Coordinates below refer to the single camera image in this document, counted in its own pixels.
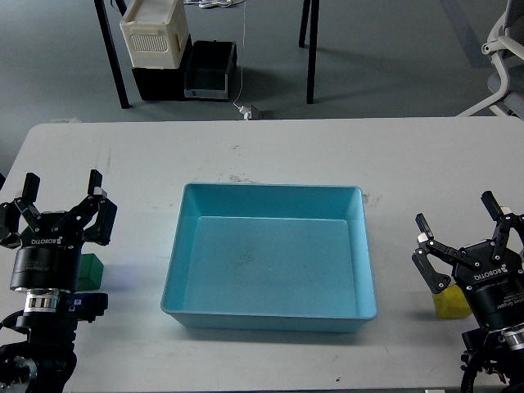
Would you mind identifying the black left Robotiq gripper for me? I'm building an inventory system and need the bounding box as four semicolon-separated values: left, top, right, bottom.
1;169;117;292

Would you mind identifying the black table legs right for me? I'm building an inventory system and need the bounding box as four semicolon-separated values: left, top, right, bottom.
298;0;320;105

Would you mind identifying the light blue plastic box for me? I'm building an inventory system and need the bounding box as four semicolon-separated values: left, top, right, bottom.
160;183;377;332

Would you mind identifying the green block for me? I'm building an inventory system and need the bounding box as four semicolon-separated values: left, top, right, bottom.
77;253;104;291

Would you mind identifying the white office chair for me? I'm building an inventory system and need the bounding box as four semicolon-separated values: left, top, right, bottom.
460;1;523;120

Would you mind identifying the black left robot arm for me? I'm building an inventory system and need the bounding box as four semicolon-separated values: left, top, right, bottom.
1;169;117;392

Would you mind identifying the cream plastic crate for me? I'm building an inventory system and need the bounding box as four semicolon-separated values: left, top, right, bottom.
120;0;189;69

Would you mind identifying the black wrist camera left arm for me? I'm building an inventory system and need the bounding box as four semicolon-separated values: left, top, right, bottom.
58;292;108;323

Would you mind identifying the black table leg left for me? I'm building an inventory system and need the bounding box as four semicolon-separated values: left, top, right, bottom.
93;0;131;109

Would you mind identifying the white hanging cable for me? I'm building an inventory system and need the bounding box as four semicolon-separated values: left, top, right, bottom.
233;0;248;108

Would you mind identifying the yellow block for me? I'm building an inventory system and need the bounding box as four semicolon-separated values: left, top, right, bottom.
432;284;472;319

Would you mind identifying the black crate under cream crate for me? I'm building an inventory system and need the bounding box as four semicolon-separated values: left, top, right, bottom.
132;37;193;102

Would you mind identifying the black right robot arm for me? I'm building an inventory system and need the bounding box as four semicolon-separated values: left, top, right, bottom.
412;191;523;392

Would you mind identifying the black open storage bin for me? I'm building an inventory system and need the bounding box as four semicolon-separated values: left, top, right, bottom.
184;40;237;101

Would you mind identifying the white power adapter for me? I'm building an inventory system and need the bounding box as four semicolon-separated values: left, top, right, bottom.
238;106;264;120

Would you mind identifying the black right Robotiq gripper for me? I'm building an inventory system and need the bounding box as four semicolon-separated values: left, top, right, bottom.
411;190;524;335

